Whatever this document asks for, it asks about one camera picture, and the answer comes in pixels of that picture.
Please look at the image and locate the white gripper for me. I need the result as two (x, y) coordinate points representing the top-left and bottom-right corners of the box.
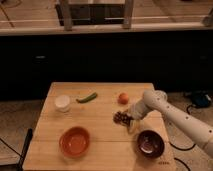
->
(127, 100), (151, 134)

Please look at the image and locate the dark grape bunch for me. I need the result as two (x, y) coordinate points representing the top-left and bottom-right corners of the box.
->
(113, 111), (133, 126)

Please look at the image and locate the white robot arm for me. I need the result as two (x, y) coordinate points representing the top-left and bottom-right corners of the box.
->
(127, 90), (213, 158)

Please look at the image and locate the dark purple bowl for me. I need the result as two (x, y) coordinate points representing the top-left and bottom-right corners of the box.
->
(137, 130), (165, 158)

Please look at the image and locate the red bowl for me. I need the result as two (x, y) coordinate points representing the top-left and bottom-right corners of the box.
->
(59, 126), (90, 159)

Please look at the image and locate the orange fruit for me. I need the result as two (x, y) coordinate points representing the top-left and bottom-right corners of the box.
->
(118, 93), (129, 104)

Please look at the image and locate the green pepper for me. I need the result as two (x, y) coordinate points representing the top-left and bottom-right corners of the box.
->
(76, 92), (98, 103)

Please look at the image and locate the dark blue object on floor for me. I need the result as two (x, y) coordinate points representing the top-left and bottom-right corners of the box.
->
(185, 91), (212, 108)

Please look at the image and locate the white cup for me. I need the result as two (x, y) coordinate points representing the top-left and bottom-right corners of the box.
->
(54, 95), (70, 112)

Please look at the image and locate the black cable on floor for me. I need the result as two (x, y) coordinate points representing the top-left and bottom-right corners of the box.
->
(169, 103), (201, 171)

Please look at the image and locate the right wooden post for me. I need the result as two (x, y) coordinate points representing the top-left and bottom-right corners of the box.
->
(122, 0), (134, 29)

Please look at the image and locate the wooden post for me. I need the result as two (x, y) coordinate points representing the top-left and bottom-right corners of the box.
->
(122, 0), (134, 29)
(59, 0), (72, 31)

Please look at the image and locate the left wooden post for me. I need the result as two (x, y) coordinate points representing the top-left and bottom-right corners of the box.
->
(59, 0), (72, 31)

